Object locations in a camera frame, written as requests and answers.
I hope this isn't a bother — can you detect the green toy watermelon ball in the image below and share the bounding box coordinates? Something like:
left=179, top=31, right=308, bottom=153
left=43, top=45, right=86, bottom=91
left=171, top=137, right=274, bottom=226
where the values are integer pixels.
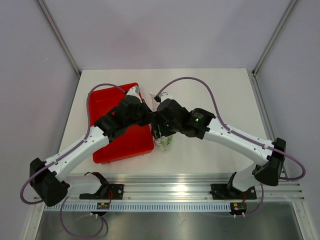
left=159, top=135, right=173, bottom=148

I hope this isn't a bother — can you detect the clear dotted zip bag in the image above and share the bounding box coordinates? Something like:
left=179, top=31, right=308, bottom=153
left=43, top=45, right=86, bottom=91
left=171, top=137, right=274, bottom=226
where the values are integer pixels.
left=148, top=91, right=175, bottom=154

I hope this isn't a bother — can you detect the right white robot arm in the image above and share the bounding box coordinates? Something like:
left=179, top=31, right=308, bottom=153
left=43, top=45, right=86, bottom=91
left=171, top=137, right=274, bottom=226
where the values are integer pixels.
left=151, top=99, right=286, bottom=200

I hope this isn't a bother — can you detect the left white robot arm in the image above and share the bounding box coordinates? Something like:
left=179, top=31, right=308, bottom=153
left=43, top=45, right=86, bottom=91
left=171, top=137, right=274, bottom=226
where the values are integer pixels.
left=29, top=95, right=151, bottom=207

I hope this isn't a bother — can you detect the red plastic tray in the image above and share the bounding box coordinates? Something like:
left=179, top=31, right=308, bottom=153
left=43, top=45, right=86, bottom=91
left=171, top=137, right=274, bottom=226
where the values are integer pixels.
left=86, top=82, right=154, bottom=164

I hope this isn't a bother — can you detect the left small circuit board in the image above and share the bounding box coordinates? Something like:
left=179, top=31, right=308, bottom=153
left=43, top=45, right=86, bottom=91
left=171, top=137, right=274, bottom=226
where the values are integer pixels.
left=96, top=202, right=110, bottom=210

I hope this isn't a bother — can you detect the small circuit board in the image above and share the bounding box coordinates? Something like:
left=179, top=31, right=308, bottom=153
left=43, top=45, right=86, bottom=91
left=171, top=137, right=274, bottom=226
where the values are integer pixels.
left=230, top=202, right=247, bottom=215
left=96, top=202, right=110, bottom=210

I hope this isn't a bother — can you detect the right small circuit board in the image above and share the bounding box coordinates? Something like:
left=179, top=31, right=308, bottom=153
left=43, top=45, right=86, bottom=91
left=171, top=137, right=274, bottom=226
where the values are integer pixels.
left=230, top=202, right=247, bottom=215

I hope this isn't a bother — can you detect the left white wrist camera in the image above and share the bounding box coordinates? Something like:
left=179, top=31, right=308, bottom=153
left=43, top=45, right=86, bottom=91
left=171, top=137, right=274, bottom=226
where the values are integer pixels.
left=126, top=85, right=141, bottom=99

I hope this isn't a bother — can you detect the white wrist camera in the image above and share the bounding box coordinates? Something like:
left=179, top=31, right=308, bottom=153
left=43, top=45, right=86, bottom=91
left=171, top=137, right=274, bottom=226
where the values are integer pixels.
left=126, top=85, right=141, bottom=99
left=153, top=92, right=173, bottom=103

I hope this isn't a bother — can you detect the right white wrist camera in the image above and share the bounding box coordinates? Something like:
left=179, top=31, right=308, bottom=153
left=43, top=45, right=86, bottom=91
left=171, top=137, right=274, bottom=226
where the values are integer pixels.
left=153, top=92, right=173, bottom=103

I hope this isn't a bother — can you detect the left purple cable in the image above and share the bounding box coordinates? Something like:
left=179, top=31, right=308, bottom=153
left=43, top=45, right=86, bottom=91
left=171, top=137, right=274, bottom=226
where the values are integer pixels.
left=19, top=83, right=128, bottom=239

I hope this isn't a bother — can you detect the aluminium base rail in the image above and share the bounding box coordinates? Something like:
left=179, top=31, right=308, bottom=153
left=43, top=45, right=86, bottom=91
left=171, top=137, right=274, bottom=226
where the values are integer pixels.
left=33, top=172, right=306, bottom=202

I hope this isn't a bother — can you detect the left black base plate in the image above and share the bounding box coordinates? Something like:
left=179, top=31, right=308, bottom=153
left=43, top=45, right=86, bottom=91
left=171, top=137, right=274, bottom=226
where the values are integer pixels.
left=79, top=183, right=125, bottom=201

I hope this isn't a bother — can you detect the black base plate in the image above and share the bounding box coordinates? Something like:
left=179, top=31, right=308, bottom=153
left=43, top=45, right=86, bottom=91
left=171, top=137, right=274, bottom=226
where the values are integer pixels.
left=79, top=183, right=125, bottom=201
left=209, top=183, right=257, bottom=200

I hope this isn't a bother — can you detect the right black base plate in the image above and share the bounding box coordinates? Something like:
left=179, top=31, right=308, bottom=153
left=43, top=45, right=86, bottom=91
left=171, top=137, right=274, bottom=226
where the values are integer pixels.
left=209, top=183, right=257, bottom=200

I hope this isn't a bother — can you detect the white slotted cable duct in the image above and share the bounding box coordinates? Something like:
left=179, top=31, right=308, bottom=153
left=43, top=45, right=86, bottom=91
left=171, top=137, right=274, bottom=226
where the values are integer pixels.
left=44, top=201, right=231, bottom=213

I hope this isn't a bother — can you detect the left aluminium frame post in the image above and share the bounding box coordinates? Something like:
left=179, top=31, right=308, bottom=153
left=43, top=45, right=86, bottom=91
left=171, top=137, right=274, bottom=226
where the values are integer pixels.
left=35, top=0, right=82, bottom=78

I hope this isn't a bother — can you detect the aluminium frame post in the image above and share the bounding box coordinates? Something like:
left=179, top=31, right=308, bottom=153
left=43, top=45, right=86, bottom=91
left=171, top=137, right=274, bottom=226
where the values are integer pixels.
left=252, top=0, right=300, bottom=77
left=35, top=0, right=82, bottom=78

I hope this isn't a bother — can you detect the right aluminium frame post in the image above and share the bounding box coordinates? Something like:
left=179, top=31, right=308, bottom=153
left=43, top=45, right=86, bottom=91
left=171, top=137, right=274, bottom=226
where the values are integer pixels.
left=252, top=0, right=300, bottom=77

